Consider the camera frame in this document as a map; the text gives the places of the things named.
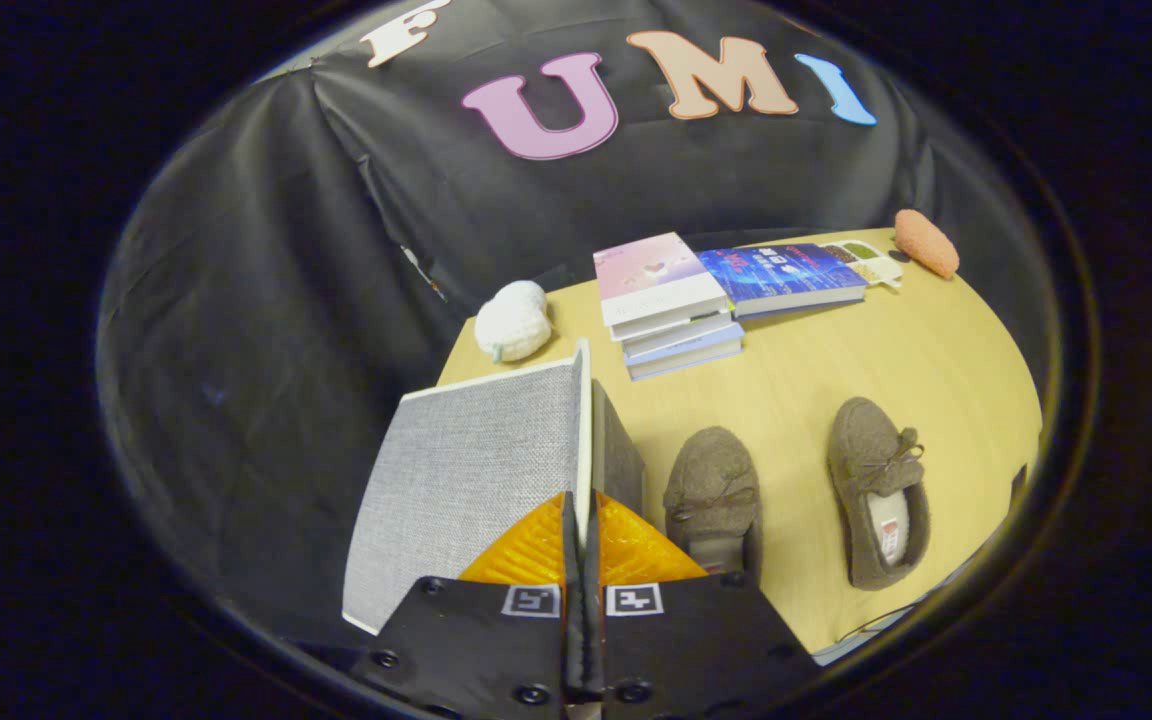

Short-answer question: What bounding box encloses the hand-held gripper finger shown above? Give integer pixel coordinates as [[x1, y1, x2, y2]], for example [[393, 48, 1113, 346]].
[[351, 490, 585, 720], [584, 490, 823, 720]]

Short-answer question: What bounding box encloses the grey fabric storage box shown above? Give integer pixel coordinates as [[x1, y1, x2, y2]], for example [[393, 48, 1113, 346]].
[[342, 338, 649, 637]]

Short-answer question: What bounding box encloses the brown fuzzy shoe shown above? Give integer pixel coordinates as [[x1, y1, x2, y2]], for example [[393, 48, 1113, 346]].
[[828, 397, 932, 591], [663, 427, 764, 583]]

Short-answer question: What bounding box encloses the white book with blue spine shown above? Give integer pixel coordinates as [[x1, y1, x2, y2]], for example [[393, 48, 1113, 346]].
[[626, 333, 746, 382]]

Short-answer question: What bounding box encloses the white book with grey spine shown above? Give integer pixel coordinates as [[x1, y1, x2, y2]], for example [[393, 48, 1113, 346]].
[[621, 311, 739, 360]]

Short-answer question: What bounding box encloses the white knitted plush ball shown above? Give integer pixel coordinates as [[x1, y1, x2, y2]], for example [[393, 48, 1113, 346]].
[[474, 280, 553, 363]]

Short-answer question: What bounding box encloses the pink cover book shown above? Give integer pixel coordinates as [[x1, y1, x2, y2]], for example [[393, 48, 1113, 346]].
[[593, 232, 733, 342]]

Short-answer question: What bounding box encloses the blue cover book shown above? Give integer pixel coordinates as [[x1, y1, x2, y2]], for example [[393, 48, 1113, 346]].
[[698, 243, 870, 321]]

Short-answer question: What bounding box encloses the black backdrop cloth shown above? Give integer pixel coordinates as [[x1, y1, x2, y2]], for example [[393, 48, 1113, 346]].
[[98, 0, 1055, 646]]

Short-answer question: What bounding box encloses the white divided tray with beans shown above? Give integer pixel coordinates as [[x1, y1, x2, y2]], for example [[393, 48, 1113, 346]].
[[821, 240, 905, 291]]

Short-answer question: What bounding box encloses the orange fuzzy sponge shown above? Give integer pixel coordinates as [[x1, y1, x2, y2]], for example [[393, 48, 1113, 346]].
[[894, 209, 961, 279]]

